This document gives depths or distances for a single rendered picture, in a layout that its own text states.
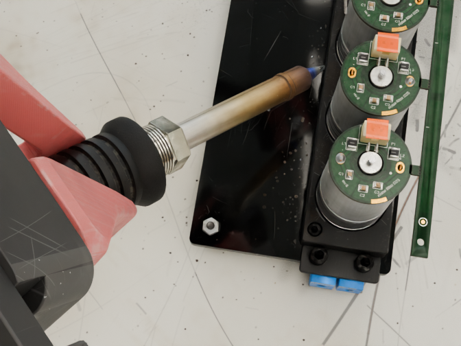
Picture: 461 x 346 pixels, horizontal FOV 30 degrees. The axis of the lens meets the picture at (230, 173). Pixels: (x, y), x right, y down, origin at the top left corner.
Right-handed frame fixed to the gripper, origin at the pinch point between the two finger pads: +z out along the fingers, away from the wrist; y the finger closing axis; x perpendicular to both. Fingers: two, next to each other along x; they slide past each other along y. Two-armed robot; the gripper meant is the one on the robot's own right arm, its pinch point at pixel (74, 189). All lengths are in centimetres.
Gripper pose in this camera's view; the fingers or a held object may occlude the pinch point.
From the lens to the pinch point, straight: 22.0
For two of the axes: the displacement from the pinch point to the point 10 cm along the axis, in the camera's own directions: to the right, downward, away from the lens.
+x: -7.0, 6.2, 3.5
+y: -5.9, -7.8, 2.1
